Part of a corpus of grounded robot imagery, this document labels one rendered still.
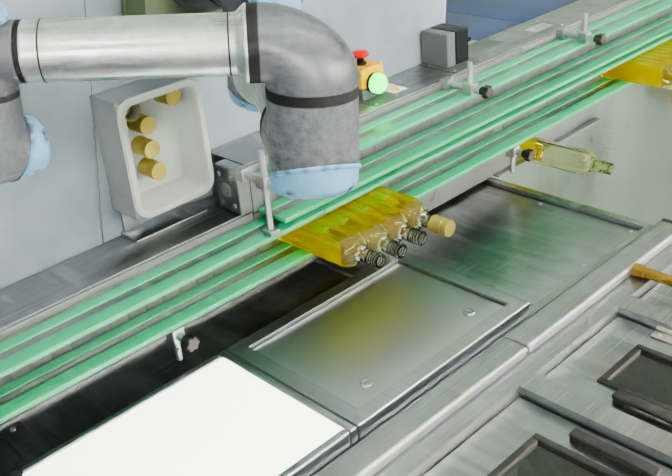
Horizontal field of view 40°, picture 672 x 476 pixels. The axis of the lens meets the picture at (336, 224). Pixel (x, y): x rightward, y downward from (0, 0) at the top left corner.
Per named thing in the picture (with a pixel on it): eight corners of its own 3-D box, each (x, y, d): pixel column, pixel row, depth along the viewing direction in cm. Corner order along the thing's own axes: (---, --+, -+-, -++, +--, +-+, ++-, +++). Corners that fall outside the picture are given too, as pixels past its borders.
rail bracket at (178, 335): (145, 348, 169) (189, 376, 161) (139, 316, 166) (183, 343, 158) (163, 338, 172) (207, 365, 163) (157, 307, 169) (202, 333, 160)
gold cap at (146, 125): (124, 114, 165) (138, 119, 162) (141, 109, 167) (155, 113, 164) (128, 133, 167) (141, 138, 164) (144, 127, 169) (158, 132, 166)
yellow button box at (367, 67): (339, 95, 205) (363, 102, 200) (336, 63, 202) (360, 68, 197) (361, 87, 209) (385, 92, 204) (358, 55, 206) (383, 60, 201)
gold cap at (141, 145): (129, 138, 167) (143, 143, 164) (145, 132, 169) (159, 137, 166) (132, 156, 169) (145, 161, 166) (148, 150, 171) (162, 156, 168)
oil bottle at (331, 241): (276, 240, 185) (352, 273, 171) (273, 215, 183) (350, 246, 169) (297, 229, 189) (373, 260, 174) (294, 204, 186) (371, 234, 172)
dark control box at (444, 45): (420, 63, 222) (447, 68, 216) (419, 30, 218) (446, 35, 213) (442, 54, 227) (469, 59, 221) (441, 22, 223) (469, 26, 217)
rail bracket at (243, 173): (241, 226, 177) (284, 245, 169) (229, 144, 169) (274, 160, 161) (253, 220, 179) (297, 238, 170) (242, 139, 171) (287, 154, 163)
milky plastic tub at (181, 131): (113, 210, 171) (140, 223, 165) (89, 95, 161) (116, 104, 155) (189, 178, 181) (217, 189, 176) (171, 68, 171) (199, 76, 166)
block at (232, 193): (217, 208, 181) (239, 218, 176) (210, 163, 176) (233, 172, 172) (231, 201, 183) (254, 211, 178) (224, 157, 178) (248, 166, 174)
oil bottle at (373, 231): (298, 231, 189) (374, 262, 175) (295, 206, 186) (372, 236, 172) (317, 221, 192) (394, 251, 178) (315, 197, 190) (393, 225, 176)
